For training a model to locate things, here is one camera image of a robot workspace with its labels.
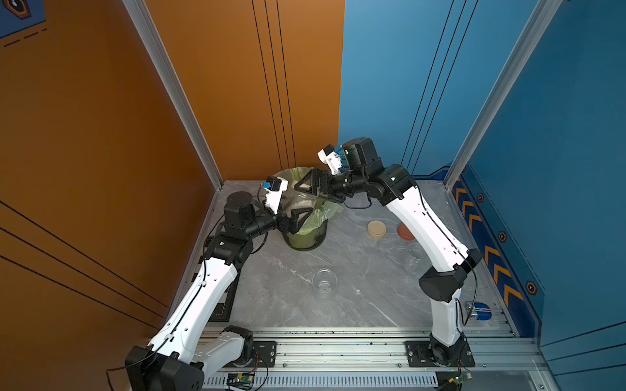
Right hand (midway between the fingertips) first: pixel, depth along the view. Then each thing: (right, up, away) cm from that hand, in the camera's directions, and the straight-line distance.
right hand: (306, 190), depth 66 cm
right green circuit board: (+44, -54, +3) cm, 70 cm away
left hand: (-2, -3, +3) cm, 5 cm away
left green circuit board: (-18, -55, +6) cm, 59 cm away
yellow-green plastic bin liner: (+4, -6, +11) cm, 13 cm away
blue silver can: (+57, -39, +13) cm, 70 cm away
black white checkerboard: (-28, -40, +13) cm, 50 cm away
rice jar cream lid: (-4, -3, +4) cm, 6 cm away
